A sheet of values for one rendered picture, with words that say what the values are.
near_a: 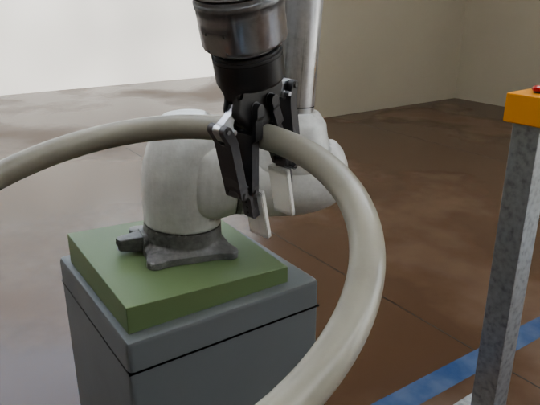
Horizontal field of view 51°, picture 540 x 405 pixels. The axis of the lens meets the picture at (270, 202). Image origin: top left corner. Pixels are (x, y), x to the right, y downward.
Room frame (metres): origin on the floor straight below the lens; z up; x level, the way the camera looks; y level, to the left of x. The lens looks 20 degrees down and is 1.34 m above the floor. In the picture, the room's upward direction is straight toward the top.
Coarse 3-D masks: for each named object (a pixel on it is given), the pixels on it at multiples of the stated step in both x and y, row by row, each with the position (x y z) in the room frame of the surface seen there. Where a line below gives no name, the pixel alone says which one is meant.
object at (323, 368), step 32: (96, 128) 0.67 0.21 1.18; (128, 128) 0.67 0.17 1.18; (160, 128) 0.67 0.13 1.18; (192, 128) 0.66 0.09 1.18; (0, 160) 0.63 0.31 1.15; (32, 160) 0.63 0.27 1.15; (64, 160) 0.66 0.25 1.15; (320, 160) 0.55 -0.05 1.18; (352, 192) 0.49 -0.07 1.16; (352, 224) 0.45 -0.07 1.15; (352, 256) 0.42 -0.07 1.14; (384, 256) 0.42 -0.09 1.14; (352, 288) 0.38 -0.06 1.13; (352, 320) 0.35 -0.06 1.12; (320, 352) 0.32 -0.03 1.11; (352, 352) 0.33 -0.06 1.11; (288, 384) 0.30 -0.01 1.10; (320, 384) 0.30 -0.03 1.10
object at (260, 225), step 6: (258, 198) 0.63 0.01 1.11; (264, 198) 0.63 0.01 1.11; (258, 204) 0.63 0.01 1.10; (264, 204) 0.63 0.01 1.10; (264, 210) 0.63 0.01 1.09; (258, 216) 0.64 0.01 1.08; (264, 216) 0.64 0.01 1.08; (252, 222) 0.65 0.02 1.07; (258, 222) 0.64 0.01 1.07; (264, 222) 0.64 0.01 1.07; (252, 228) 0.66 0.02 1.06; (258, 228) 0.65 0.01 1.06; (264, 228) 0.64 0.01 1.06; (258, 234) 0.65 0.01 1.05; (264, 234) 0.64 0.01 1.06; (270, 234) 0.65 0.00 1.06
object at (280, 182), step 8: (272, 168) 0.68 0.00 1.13; (280, 168) 0.67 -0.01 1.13; (272, 176) 0.68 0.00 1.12; (280, 176) 0.67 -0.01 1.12; (288, 176) 0.67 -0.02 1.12; (272, 184) 0.68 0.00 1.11; (280, 184) 0.68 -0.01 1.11; (288, 184) 0.67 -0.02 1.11; (272, 192) 0.69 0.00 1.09; (280, 192) 0.68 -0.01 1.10; (288, 192) 0.67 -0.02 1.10; (280, 200) 0.69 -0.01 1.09; (288, 200) 0.68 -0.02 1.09; (280, 208) 0.69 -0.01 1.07; (288, 208) 0.68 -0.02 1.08
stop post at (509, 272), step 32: (512, 96) 1.53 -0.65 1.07; (512, 160) 1.53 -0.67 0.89; (512, 192) 1.52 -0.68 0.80; (512, 224) 1.51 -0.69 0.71; (512, 256) 1.49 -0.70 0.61; (512, 288) 1.48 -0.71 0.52; (512, 320) 1.49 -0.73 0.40; (480, 352) 1.54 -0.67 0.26; (512, 352) 1.51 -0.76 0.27; (480, 384) 1.52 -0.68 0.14
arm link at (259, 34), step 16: (256, 0) 0.56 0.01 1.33; (272, 0) 0.57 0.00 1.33; (208, 16) 0.56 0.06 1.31; (224, 16) 0.56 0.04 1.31; (240, 16) 0.55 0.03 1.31; (256, 16) 0.56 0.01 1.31; (272, 16) 0.57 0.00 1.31; (208, 32) 0.57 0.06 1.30; (224, 32) 0.56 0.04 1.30; (240, 32) 0.56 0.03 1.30; (256, 32) 0.56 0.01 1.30; (272, 32) 0.57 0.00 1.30; (208, 48) 0.58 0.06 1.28; (224, 48) 0.57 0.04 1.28; (240, 48) 0.56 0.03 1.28; (256, 48) 0.57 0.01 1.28; (272, 48) 0.58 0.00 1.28
